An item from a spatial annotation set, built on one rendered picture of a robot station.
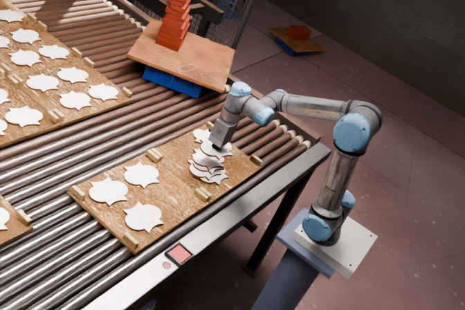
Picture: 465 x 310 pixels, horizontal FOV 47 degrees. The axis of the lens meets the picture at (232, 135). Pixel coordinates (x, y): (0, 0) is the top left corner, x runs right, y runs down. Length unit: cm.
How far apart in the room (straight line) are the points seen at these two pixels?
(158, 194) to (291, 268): 68
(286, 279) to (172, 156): 72
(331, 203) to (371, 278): 180
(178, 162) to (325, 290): 155
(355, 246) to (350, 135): 66
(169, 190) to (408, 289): 219
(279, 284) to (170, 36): 134
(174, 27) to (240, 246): 142
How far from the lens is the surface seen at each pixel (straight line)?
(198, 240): 197
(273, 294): 247
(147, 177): 209
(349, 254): 226
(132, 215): 193
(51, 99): 239
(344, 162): 186
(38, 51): 270
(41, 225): 187
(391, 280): 381
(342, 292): 349
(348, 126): 177
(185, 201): 206
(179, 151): 229
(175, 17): 275
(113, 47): 293
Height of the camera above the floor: 230
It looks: 33 degrees down
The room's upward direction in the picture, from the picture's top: 24 degrees clockwise
